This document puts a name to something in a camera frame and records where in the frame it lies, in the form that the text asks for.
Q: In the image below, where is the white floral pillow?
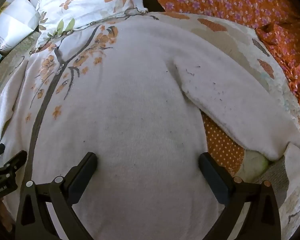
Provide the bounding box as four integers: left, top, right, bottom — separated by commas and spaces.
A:
35, 0, 149, 53

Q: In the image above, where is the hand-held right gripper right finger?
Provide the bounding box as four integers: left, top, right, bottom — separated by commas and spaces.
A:
198, 152, 282, 240

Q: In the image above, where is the quilted heart print bedspread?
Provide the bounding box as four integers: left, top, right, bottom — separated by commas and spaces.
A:
0, 12, 300, 240

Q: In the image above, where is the white paper bag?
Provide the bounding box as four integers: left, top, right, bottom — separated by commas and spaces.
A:
0, 0, 40, 53

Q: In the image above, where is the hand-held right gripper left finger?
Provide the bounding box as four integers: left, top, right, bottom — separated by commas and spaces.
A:
14, 151, 98, 240

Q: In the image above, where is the white towel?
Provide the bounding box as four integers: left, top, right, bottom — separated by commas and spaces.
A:
0, 12, 300, 240

